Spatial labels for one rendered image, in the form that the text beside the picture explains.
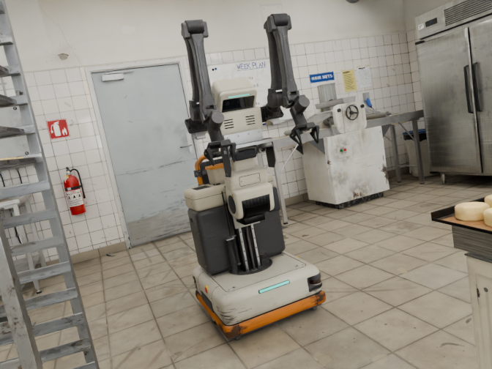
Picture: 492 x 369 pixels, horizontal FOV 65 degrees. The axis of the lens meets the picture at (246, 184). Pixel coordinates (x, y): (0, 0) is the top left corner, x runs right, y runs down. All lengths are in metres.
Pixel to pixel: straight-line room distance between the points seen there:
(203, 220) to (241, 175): 0.40
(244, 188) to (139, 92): 2.91
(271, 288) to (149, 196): 2.84
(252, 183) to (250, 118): 0.35
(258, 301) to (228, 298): 0.17
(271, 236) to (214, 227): 0.38
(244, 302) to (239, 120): 0.96
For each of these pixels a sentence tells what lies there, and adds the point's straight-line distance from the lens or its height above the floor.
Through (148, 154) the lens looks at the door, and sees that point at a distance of 4.70.
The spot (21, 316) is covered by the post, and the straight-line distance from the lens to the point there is 0.99.
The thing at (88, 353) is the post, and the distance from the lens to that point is 1.52.
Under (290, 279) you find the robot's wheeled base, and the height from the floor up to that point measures 0.26.
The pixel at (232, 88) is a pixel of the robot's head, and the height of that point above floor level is 1.33.
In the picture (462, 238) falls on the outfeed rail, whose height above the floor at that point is 0.86.
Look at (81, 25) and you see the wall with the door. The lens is 4.85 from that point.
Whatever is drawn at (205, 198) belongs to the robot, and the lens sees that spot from 2.28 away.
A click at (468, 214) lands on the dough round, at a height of 0.91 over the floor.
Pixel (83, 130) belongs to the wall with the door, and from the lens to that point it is 4.64.
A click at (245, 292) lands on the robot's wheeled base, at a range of 2.13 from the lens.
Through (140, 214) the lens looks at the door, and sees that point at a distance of 4.74.
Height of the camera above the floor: 1.11
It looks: 8 degrees down
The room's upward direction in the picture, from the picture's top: 11 degrees counter-clockwise
